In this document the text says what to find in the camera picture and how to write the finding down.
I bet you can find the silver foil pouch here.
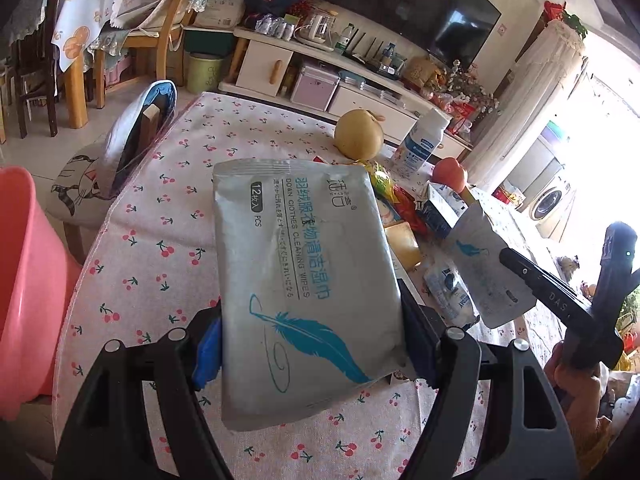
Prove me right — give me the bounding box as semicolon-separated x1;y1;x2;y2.
444;196;537;328

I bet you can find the tan square packet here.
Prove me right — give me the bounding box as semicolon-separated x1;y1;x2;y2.
384;221;422;271

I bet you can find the silver wet wipes pack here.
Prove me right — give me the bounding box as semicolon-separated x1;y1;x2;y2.
213;158;407;431

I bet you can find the blue cow snack packet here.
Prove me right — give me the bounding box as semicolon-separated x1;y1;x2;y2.
376;197;404;226

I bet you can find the red instant tea sachet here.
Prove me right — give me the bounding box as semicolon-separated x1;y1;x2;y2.
393;184;430;236

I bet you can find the yellow snack packet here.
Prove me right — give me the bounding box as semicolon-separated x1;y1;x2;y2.
352;160;397;203

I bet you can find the white magicday yogurt pouch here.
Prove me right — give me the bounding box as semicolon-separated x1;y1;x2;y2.
423;254;480;330

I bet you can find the white milk carton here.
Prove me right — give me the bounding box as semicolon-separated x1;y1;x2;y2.
416;182;469;240

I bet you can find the person right hand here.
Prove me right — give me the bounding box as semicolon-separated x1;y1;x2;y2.
544;342;611;470

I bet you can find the cherry print tablecloth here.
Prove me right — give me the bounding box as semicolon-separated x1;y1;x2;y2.
52;90;566;480

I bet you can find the white washing machine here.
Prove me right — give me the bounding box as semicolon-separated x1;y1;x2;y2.
520;174;573;238

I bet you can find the red apple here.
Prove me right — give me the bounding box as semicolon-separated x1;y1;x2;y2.
432;157;468;194

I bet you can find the pink plastic basin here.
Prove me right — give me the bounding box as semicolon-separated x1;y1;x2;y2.
1;166;81;420

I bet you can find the white milk bottle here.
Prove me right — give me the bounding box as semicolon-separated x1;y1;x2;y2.
390;108;450;178

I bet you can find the cat pattern stool cushion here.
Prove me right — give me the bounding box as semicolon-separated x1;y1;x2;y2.
46;142;113;230

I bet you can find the yellow pear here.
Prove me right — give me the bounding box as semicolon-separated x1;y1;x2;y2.
334;110;385;160

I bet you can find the lace covered air conditioner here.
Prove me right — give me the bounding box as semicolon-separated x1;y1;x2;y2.
462;20;585;192

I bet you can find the pink storage box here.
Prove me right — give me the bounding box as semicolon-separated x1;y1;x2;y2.
291;62;340;112

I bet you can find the green waste bin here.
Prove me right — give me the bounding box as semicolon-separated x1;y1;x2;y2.
186;53;224;94

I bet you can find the cream tv cabinet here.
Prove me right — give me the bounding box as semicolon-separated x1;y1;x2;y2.
218;26;474;162

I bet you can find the wooden dining chair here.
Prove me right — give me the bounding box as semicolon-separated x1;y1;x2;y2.
89;0;193;108

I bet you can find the electric kettle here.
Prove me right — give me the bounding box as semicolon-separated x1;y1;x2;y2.
294;10;337;52

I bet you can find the black flat television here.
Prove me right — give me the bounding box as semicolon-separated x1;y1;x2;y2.
326;0;501;70

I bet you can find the dark wooden chair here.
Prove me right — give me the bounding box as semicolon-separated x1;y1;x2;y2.
12;0;60;139

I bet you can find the orange print dining tablecloth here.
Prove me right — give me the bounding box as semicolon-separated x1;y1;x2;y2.
51;0;116;73

